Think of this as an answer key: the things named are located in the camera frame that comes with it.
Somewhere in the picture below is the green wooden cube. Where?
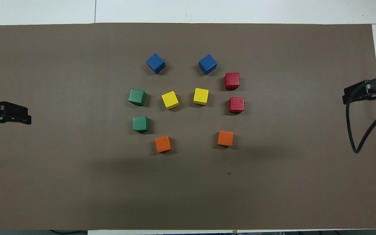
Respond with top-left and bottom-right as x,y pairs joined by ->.
128,88 -> 147,106
133,117 -> 149,133

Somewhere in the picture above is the black cable on floor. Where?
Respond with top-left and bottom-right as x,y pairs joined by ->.
49,229 -> 88,235

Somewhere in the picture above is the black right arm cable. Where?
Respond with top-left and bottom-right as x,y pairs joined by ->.
345,81 -> 376,154

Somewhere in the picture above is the yellow wooden cube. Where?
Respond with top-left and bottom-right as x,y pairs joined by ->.
161,91 -> 180,110
193,88 -> 209,106

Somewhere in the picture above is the red wooden cube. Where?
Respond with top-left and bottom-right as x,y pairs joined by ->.
225,72 -> 240,90
228,97 -> 245,114

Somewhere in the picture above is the blue wooden cube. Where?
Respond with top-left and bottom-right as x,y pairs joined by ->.
198,54 -> 217,75
146,53 -> 166,74

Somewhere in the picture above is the orange wooden cube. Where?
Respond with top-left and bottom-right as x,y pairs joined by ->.
155,136 -> 172,153
217,131 -> 234,147

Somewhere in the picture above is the brown paper table mat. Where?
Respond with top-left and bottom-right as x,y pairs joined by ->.
0,22 -> 376,230

